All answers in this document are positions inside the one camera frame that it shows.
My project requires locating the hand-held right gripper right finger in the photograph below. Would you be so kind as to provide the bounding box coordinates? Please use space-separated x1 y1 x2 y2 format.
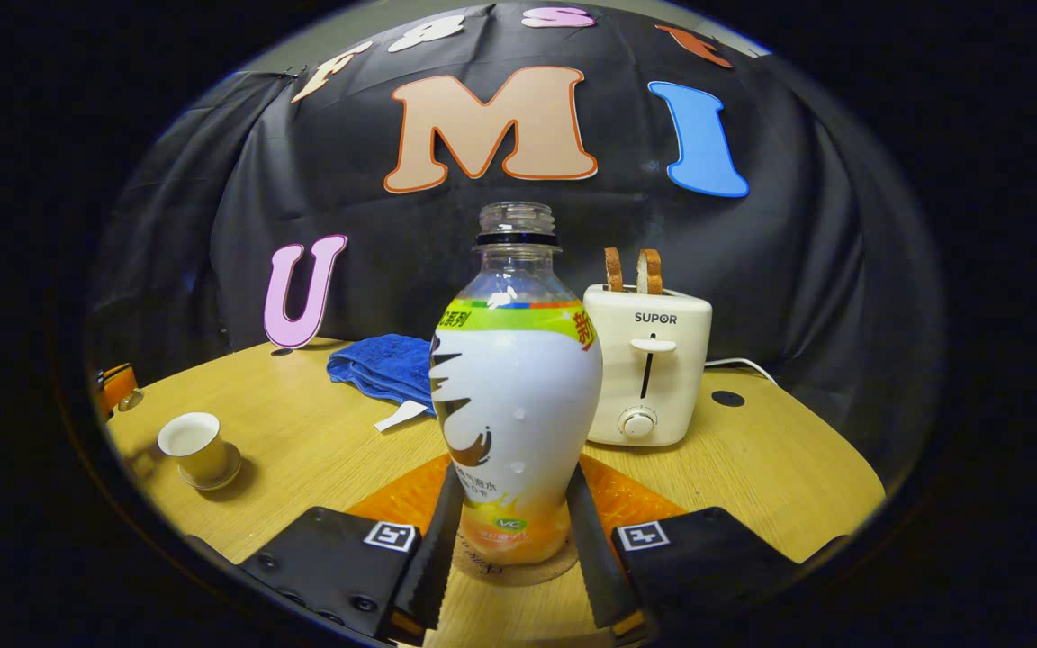
566 454 798 642

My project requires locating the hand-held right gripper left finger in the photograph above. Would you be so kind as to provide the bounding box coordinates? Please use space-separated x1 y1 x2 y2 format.
239 454 465 642

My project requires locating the round cork coaster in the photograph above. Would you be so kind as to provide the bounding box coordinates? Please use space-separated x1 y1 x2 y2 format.
451 531 580 588

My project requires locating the white teacup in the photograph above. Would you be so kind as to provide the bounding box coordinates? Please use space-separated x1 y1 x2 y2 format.
157 412 228 482

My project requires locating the white orange water bottle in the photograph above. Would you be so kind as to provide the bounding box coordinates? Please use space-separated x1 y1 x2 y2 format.
429 201 604 566

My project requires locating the white toaster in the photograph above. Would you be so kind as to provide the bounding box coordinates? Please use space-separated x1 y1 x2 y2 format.
583 284 714 447

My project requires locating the blue towel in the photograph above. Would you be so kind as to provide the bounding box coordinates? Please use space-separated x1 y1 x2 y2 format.
327 334 437 433

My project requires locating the black backdrop cloth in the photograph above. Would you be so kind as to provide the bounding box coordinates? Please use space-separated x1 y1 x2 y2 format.
86 0 942 451

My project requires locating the white power cable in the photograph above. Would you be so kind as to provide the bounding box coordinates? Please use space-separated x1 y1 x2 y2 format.
704 357 779 386

